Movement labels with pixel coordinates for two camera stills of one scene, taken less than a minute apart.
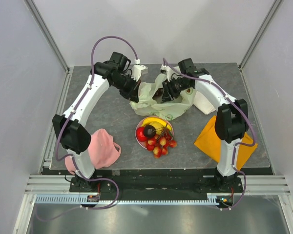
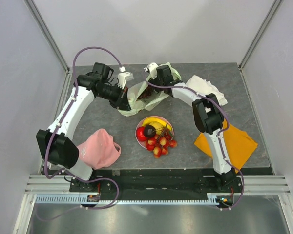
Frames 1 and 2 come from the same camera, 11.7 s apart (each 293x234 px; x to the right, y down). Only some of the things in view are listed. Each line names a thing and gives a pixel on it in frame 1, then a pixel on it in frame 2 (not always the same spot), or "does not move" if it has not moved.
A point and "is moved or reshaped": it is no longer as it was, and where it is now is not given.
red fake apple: (140, 134) does not move
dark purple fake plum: (150, 131) does not move
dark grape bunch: (158, 93) → (148, 91)
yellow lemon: (159, 127) does not move
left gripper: (132, 94) → (121, 102)
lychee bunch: (160, 144) does not move
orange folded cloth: (209, 143) does not move
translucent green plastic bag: (169, 108) is moved or reshaped
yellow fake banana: (150, 120) does not move
